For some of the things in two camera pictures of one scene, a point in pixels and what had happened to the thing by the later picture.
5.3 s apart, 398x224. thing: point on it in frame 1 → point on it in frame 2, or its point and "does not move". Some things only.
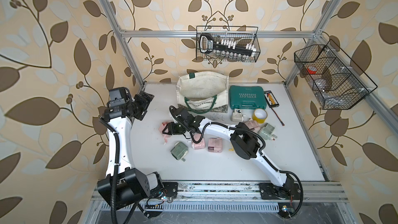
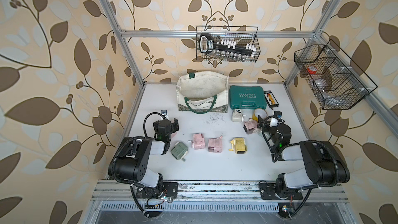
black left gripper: [143, 103] → [173, 126]
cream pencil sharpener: [237, 116] does not move
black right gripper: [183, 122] → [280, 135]
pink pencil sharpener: [200, 145] does not move
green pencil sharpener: [180, 151] does not move
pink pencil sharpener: [215, 144] does not move
